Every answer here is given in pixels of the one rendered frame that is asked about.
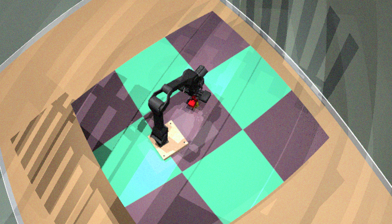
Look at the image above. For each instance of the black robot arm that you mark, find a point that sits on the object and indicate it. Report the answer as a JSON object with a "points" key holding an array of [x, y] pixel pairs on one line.
{"points": [[189, 79]]}

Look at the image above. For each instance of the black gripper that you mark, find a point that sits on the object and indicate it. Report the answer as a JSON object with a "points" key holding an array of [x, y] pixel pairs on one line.
{"points": [[201, 95]]}

